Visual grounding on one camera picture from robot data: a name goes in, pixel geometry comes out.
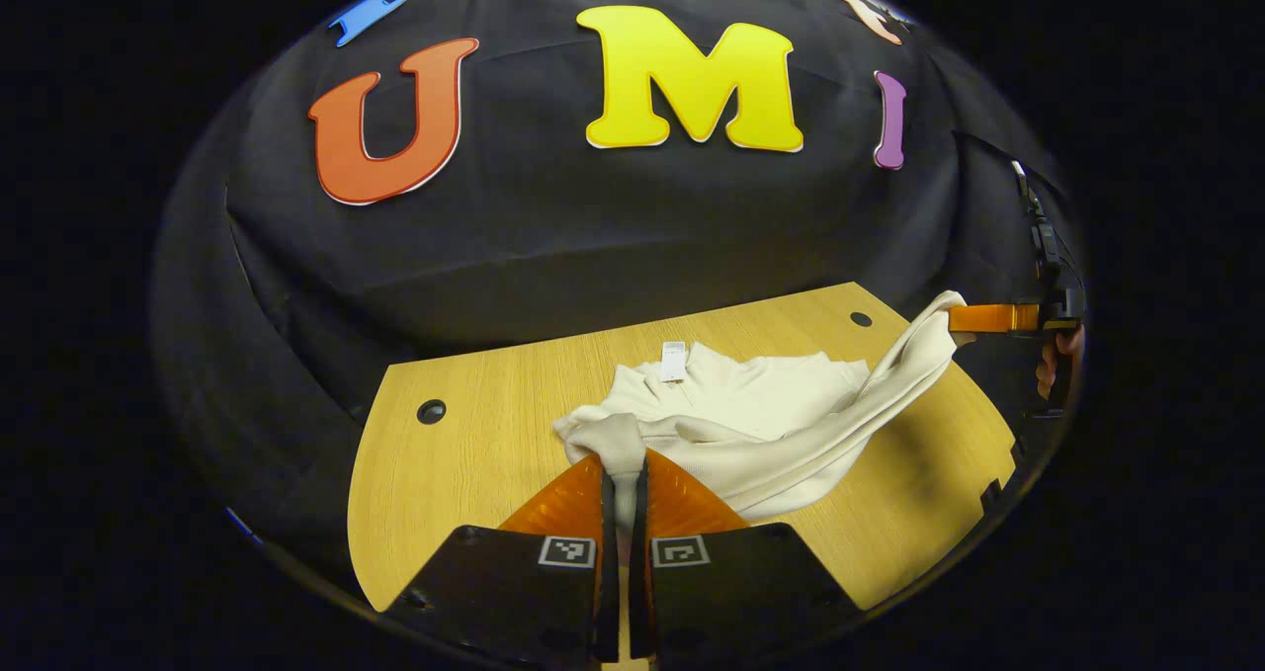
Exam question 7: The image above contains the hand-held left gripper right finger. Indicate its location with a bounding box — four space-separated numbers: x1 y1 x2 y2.
629 448 866 660

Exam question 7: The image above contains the black backdrop cloth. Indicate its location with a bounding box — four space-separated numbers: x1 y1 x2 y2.
148 0 1088 593

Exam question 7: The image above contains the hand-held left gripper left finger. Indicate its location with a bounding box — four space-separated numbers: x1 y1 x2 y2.
380 454 622 664

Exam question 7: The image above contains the cream sweater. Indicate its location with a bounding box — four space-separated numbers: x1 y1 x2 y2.
551 291 970 536

